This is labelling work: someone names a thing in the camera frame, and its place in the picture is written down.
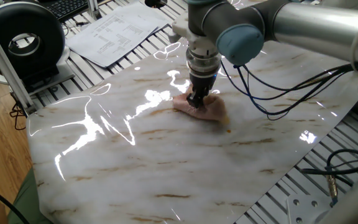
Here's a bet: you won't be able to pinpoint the marble pattern vinyl sheet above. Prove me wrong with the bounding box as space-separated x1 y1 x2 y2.
26 0 358 224

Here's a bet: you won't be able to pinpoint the tangled black floor cable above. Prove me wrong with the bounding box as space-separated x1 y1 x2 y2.
9 93 27 131

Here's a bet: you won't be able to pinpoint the black cable with metal plug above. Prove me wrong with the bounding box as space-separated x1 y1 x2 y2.
300 149 358 208

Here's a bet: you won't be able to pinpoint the black round knob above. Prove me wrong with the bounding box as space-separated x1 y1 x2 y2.
144 0 168 9

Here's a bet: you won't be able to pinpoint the black computer keyboard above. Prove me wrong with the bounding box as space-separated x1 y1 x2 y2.
44 0 105 23

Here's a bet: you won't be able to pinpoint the silver wrist coupling ring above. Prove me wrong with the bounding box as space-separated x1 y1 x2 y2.
185 51 222 77

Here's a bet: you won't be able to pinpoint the pink fluffy cloth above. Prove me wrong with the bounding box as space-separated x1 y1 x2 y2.
172 91 229 124

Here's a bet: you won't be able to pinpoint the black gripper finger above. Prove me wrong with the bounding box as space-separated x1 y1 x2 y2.
199 89 211 108
186 86 203 109

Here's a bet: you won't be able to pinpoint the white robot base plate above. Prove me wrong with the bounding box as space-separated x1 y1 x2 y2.
286 194 332 224

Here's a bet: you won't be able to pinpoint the printed white paper sheet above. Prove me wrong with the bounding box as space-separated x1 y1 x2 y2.
110 2 169 34
65 14 162 68

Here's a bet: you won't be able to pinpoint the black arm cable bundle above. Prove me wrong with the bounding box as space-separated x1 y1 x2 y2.
221 58 358 121

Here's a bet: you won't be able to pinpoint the long black floor cable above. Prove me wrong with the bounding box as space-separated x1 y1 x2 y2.
0 175 30 224

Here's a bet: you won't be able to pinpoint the small upright metal stand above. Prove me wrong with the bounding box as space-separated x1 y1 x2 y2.
87 0 103 21

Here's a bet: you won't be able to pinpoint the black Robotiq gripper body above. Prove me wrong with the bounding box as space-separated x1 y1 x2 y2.
190 73 217 91

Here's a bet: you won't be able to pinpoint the slanted aluminium frame post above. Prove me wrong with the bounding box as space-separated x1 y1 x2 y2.
0 12 37 114

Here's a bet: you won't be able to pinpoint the green trousers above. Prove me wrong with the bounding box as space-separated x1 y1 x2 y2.
7 169 54 224

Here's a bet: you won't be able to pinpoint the grey flat base plate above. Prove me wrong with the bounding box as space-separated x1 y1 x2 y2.
26 63 76 96

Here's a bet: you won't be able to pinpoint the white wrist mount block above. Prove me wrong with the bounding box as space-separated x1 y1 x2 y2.
168 20 219 57

